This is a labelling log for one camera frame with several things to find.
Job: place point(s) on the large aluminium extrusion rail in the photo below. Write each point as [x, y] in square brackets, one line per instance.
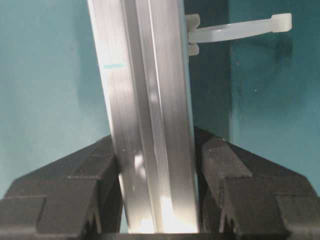
[141, 48]

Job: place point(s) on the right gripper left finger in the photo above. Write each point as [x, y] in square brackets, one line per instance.
[71, 198]

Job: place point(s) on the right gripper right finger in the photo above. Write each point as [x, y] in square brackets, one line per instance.
[244, 196]

